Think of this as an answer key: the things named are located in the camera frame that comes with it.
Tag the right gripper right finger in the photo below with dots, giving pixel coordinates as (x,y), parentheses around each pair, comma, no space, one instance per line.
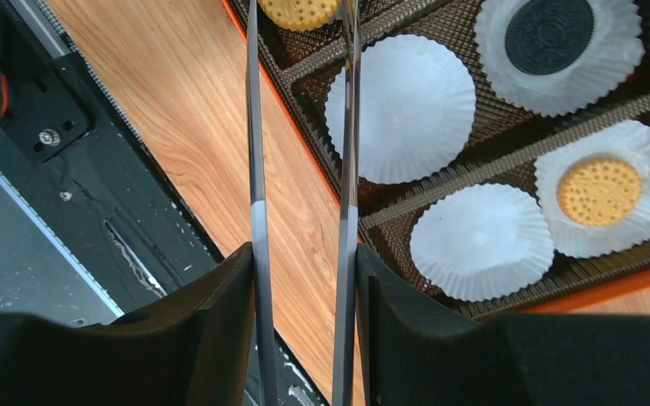
(415,351)

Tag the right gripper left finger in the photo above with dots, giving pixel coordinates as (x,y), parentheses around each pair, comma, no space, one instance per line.
(188,348)

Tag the metal tweezers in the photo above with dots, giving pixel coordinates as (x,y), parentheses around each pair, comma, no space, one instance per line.
(295,286)

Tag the orange compartment cookie box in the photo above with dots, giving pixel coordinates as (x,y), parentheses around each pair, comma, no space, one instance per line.
(504,143)

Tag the round orange biscuit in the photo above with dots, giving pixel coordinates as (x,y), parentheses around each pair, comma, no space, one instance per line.
(300,15)
(600,191)

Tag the black sandwich cookie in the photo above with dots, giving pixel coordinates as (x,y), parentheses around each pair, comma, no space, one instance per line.
(546,36)

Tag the white paper cupcake liner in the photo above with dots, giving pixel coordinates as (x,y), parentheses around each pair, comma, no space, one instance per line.
(482,242)
(417,109)
(611,56)
(629,141)

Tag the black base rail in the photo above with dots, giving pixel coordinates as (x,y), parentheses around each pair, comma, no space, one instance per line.
(90,227)

